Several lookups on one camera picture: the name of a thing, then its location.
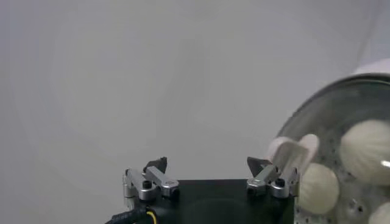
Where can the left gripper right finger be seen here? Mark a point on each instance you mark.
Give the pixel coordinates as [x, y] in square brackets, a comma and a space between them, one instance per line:
[265, 179]

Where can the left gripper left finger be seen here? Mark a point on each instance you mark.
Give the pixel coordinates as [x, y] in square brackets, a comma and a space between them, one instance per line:
[138, 185]

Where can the white steamed baozi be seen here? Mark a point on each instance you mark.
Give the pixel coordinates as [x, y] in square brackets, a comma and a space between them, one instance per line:
[382, 216]
[365, 152]
[318, 188]

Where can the glass pot lid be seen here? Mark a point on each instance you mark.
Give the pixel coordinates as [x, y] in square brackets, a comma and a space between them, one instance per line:
[335, 100]

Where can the stainless steel steamer basket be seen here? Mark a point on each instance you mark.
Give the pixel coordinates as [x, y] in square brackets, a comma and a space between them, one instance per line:
[353, 201]

